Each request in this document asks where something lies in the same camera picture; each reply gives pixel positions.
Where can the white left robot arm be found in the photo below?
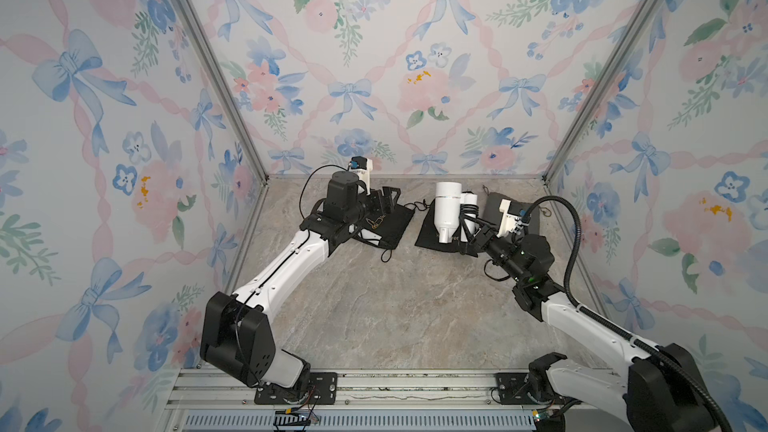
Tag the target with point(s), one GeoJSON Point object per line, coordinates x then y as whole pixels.
{"type": "Point", "coordinates": [237, 336]}

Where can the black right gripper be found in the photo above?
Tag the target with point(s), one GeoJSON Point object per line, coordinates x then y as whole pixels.
{"type": "Point", "coordinates": [482, 237]}

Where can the plain black drawstring pouch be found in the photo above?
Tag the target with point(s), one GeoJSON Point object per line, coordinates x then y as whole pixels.
{"type": "Point", "coordinates": [428, 237]}

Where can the aluminium corner post right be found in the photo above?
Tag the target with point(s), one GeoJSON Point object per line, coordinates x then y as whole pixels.
{"type": "Point", "coordinates": [641, 17]}

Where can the grey fabric drawstring pouch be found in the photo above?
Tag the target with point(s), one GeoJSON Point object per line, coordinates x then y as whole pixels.
{"type": "Point", "coordinates": [497, 204]}

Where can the aluminium corner post left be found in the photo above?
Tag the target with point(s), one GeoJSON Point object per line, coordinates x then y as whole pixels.
{"type": "Point", "coordinates": [202, 46]}

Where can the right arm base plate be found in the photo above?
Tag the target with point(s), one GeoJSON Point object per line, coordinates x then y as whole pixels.
{"type": "Point", "coordinates": [512, 388]}

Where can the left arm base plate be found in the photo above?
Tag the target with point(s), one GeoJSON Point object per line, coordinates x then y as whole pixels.
{"type": "Point", "coordinates": [312, 388]}

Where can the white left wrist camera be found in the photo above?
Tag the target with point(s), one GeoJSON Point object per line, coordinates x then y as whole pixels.
{"type": "Point", "coordinates": [362, 168]}

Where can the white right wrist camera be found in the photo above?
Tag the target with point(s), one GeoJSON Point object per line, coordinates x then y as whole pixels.
{"type": "Point", "coordinates": [512, 222]}

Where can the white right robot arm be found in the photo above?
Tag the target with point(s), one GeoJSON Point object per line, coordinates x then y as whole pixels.
{"type": "Point", "coordinates": [648, 386]}

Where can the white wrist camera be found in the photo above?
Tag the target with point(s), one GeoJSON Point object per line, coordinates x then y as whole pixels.
{"type": "Point", "coordinates": [362, 168]}
{"type": "Point", "coordinates": [512, 222]}

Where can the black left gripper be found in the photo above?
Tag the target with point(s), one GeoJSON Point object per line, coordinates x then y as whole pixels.
{"type": "Point", "coordinates": [389, 205]}

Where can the aluminium corner post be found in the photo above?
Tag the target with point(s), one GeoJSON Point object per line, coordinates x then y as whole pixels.
{"type": "Point", "coordinates": [202, 46]}
{"type": "Point", "coordinates": [641, 17]}

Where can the black pouch with gold logo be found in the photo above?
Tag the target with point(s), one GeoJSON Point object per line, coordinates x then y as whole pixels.
{"type": "Point", "coordinates": [386, 232]}

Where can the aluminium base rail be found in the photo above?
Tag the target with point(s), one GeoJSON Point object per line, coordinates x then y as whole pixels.
{"type": "Point", "coordinates": [206, 399]}

